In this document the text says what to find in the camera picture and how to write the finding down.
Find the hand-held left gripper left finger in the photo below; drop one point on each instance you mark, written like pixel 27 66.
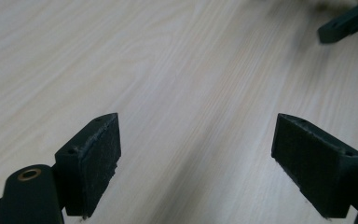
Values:
pixel 90 165

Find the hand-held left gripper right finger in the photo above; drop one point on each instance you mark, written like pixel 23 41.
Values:
pixel 317 165

